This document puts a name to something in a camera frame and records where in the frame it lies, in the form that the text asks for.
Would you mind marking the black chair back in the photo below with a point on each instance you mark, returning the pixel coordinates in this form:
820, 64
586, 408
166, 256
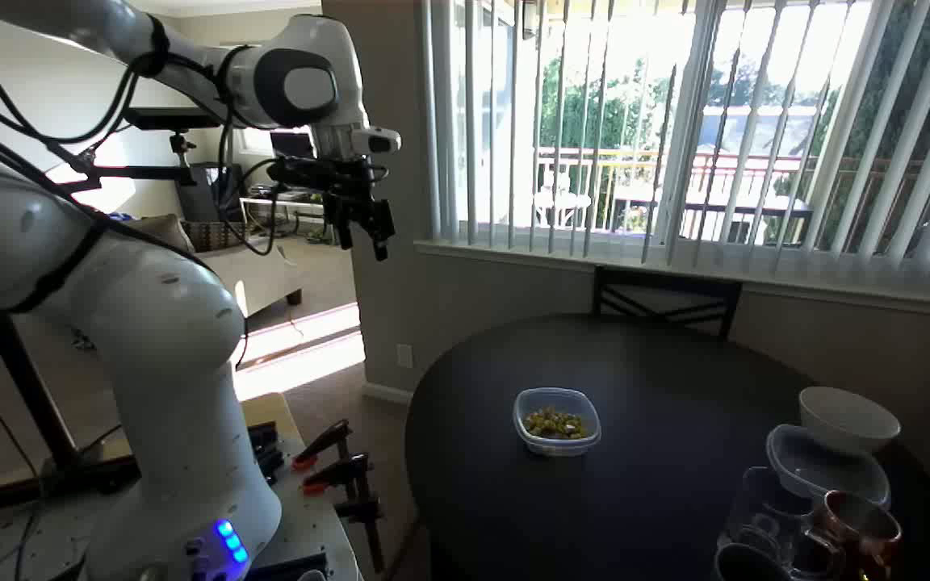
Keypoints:
666, 304

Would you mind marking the clear shallow bowl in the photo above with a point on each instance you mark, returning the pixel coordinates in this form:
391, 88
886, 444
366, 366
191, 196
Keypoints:
815, 471

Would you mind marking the black bar clamp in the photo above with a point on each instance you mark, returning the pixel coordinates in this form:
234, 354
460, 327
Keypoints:
364, 529

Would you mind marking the copper mug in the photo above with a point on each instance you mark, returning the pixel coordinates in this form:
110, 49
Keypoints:
860, 531

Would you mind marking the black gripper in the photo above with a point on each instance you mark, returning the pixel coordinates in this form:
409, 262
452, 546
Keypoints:
350, 185

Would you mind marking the white vertical window blinds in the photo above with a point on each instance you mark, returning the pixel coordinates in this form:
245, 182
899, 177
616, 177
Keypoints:
701, 129

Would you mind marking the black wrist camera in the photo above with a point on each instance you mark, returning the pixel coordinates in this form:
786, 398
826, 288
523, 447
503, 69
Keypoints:
294, 171

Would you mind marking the white ceramic bowl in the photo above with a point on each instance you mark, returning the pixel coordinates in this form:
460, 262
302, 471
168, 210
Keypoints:
847, 421

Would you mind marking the black camera stand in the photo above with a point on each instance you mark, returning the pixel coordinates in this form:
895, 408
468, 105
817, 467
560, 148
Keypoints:
30, 392

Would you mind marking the white wall outlet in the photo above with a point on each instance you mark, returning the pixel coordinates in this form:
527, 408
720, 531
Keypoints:
406, 355

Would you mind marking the clear plastic bowl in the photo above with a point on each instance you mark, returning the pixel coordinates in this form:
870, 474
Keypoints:
523, 414

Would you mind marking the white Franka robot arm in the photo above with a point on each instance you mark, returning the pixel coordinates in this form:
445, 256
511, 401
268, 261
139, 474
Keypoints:
162, 323

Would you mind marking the dark mug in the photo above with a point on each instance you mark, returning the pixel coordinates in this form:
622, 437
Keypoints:
749, 563

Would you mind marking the yellow food pieces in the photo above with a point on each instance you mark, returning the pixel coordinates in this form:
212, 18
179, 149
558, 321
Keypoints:
558, 425

